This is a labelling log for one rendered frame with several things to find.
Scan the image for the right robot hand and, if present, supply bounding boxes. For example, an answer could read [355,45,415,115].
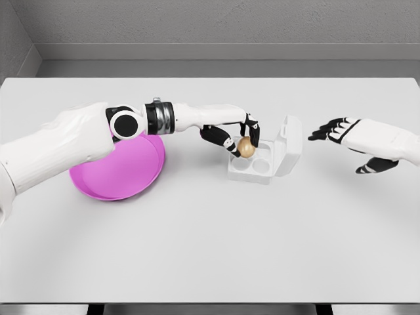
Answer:
[307,117,413,175]

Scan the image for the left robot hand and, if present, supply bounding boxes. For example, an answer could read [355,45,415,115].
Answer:
[195,104,261,159]

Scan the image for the brown egg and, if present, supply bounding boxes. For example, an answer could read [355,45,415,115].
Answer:
[237,136,257,159]

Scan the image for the white egg box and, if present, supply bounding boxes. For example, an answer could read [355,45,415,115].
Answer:
[227,114,303,186]

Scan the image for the pink round plate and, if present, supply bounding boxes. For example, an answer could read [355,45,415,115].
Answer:
[68,132,165,201]

